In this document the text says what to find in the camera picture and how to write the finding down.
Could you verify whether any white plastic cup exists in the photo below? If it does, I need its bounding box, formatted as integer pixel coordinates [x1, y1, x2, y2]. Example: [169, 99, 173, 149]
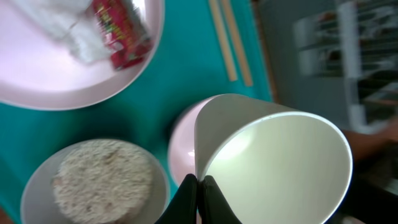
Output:
[195, 94, 353, 223]

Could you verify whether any teal plastic tray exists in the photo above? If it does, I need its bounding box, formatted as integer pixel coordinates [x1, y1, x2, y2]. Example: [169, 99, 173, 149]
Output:
[1, 1, 271, 223]

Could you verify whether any white napkin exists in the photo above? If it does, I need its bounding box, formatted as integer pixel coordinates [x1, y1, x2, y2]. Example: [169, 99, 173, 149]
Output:
[12, 0, 111, 63]

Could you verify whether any grey bowl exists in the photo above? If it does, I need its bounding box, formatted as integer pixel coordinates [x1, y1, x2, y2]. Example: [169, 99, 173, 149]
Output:
[20, 139, 170, 224]

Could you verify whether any grey dishwasher rack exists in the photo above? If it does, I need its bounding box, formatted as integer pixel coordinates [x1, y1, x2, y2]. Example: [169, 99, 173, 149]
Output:
[293, 1, 397, 134]

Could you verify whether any wooden chopstick right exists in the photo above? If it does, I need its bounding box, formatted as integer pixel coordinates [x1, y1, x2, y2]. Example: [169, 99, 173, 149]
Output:
[221, 0, 253, 86]

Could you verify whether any wooden chopstick left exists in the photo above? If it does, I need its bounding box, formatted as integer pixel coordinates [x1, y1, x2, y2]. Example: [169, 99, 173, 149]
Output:
[208, 0, 238, 82]

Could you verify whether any pile of rice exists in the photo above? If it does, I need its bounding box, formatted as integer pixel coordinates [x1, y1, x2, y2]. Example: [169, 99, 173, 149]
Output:
[53, 140, 154, 223]

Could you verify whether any wooden chopstick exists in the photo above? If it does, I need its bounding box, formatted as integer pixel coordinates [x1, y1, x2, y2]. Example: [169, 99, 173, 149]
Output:
[208, 0, 238, 82]
[221, 0, 253, 86]

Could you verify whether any pink plate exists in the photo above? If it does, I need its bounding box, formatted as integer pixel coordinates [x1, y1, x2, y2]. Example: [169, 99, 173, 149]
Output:
[1, 0, 165, 110]

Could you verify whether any red snack wrapper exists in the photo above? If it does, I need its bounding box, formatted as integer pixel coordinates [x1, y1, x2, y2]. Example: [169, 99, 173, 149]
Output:
[92, 0, 153, 70]

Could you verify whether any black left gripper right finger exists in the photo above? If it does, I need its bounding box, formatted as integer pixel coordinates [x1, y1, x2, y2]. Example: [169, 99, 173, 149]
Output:
[198, 175, 241, 224]

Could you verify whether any pink bowl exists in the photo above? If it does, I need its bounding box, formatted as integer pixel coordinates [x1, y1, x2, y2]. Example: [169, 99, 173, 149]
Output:
[167, 96, 215, 187]

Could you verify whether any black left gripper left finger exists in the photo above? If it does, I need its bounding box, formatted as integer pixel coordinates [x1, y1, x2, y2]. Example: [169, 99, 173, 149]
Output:
[155, 174, 198, 224]

